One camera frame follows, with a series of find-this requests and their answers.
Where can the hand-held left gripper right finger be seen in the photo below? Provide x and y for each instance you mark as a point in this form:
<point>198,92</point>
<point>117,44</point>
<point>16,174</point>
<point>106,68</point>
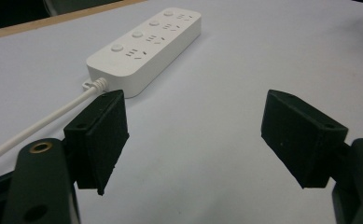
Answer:
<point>297,137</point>

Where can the white power strip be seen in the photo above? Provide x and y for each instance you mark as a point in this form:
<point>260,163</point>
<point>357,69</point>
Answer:
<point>145,46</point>

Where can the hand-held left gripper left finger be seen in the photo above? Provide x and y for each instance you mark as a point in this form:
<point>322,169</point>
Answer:
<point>99,140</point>

